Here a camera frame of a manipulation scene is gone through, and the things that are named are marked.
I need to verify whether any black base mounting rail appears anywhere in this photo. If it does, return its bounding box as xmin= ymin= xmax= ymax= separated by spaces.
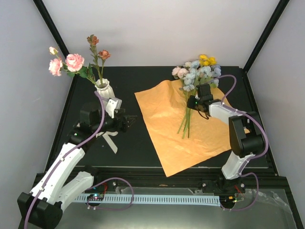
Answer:
xmin=90 ymin=166 xmax=289 ymax=191

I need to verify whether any light blue slotted cable duct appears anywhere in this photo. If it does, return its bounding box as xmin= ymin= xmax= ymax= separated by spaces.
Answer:
xmin=73 ymin=193 xmax=220 ymax=207

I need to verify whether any pink rose flower stem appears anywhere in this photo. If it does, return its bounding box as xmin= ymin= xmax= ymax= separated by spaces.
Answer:
xmin=48 ymin=46 xmax=97 ymax=86

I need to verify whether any pastel artificial flower bunch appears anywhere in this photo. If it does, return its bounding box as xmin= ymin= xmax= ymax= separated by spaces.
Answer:
xmin=172 ymin=54 xmax=222 ymax=139

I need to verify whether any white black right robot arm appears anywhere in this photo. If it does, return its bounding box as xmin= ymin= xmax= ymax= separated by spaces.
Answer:
xmin=187 ymin=84 xmax=269 ymax=192

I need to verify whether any black left frame post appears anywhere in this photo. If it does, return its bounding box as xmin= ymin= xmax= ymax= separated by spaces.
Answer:
xmin=33 ymin=0 xmax=69 ymax=57

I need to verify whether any left small circuit board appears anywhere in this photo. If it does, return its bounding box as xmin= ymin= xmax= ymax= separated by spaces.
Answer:
xmin=87 ymin=193 xmax=104 ymax=201

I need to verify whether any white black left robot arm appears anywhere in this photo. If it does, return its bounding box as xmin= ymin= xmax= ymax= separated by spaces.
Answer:
xmin=17 ymin=99 xmax=137 ymax=229

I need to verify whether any small circuit board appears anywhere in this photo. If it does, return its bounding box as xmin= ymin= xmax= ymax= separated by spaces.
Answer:
xmin=87 ymin=193 xmax=104 ymax=201
xmin=219 ymin=196 xmax=241 ymax=203

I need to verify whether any white ribbed vase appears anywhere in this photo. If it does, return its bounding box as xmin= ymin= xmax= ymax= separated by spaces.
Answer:
xmin=95 ymin=78 xmax=115 ymax=99

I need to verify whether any coral rose flower stem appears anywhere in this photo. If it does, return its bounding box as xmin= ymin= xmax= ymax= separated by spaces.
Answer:
xmin=87 ymin=34 xmax=111 ymax=88

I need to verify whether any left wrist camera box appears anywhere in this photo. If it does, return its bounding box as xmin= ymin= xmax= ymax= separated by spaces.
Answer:
xmin=105 ymin=97 xmax=122 ymax=119

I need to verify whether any black right frame post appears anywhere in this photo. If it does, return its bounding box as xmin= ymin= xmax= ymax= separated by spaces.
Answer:
xmin=243 ymin=0 xmax=290 ymax=73

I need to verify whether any cream printed ribbon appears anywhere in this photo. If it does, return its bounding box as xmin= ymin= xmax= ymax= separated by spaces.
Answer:
xmin=96 ymin=131 xmax=118 ymax=154

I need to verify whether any black frame post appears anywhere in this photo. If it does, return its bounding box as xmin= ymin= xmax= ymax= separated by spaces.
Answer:
xmin=33 ymin=0 xmax=69 ymax=57
xmin=243 ymin=0 xmax=290 ymax=73

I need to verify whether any orange wrapping paper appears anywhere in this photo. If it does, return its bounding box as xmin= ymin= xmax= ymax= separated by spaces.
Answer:
xmin=135 ymin=80 xmax=231 ymax=177

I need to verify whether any right small circuit board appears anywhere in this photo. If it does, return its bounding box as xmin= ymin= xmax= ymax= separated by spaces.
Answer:
xmin=219 ymin=196 xmax=241 ymax=203

